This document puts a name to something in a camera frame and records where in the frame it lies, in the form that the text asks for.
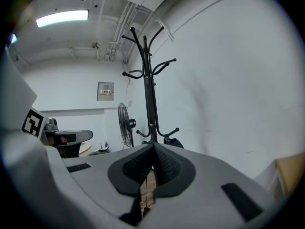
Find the long ceiling light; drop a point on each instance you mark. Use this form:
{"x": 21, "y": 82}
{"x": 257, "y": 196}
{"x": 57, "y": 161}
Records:
{"x": 62, "y": 18}

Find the square wooden table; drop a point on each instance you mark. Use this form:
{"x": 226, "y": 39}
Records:
{"x": 290, "y": 175}

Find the black pole stand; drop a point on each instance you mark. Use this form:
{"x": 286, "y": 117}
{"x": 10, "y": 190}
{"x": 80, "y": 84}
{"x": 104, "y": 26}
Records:
{"x": 149, "y": 99}

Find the black standing fan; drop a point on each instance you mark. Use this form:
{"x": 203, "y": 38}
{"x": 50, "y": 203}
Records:
{"x": 125, "y": 123}

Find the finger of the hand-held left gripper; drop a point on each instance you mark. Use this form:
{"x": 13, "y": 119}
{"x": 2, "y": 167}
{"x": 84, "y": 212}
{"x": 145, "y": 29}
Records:
{"x": 71, "y": 137}

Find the round wooden table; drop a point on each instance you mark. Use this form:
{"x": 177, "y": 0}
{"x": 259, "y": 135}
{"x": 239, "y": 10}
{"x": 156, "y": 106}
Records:
{"x": 85, "y": 148}

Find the small ceiling light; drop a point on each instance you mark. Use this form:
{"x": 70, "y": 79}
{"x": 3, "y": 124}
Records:
{"x": 13, "y": 38}

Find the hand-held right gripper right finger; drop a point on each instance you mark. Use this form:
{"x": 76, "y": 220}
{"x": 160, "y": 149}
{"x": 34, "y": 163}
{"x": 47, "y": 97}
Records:
{"x": 202, "y": 194}

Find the white ceiling pipes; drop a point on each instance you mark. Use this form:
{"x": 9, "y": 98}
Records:
{"x": 124, "y": 32}

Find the ceiling security camera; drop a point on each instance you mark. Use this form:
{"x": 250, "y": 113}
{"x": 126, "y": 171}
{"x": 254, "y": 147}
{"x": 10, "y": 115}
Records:
{"x": 95, "y": 45}

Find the black router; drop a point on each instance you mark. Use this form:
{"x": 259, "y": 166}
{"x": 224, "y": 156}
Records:
{"x": 104, "y": 148}

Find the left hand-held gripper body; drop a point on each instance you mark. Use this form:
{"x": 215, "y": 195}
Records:
{"x": 21, "y": 99}

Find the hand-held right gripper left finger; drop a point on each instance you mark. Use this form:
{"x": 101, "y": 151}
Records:
{"x": 100, "y": 175}

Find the grey electrical panel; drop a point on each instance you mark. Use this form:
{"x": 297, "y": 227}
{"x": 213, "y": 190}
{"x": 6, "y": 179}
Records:
{"x": 105, "y": 91}

